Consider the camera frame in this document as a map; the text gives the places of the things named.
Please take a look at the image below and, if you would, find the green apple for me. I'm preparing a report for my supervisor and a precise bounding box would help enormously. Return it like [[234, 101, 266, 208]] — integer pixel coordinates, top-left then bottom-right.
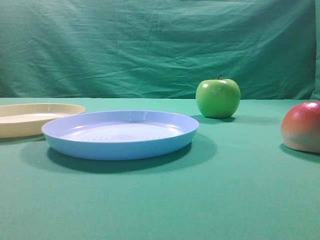
[[195, 76, 241, 119]]

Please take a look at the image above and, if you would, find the blue plastic plate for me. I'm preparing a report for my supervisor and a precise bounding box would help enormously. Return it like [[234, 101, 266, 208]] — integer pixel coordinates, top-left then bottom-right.
[[41, 110, 200, 161]]

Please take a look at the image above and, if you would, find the yellow plastic plate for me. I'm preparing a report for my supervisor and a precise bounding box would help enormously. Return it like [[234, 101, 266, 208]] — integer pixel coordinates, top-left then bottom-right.
[[0, 103, 86, 138]]

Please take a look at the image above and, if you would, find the green backdrop cloth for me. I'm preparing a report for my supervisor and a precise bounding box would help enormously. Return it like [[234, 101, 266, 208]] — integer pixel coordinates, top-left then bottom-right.
[[0, 0, 320, 100]]

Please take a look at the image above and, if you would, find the green table cloth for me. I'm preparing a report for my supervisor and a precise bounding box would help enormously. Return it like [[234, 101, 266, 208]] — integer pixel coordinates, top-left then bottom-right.
[[0, 98, 320, 240]]

